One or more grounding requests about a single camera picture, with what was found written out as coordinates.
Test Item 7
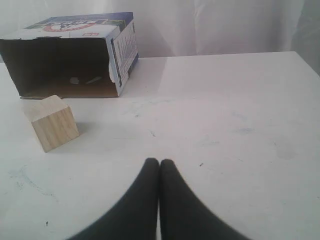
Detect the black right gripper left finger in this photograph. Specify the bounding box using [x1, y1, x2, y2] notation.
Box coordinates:
[70, 158, 160, 240]

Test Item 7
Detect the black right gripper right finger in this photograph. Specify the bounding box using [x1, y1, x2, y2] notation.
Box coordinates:
[159, 159, 248, 240]

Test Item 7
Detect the light wooden cube block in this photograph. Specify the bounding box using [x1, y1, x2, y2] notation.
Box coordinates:
[24, 95, 80, 153]

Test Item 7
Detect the open blue white cardboard box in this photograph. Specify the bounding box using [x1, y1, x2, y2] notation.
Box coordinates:
[0, 12, 139, 99]

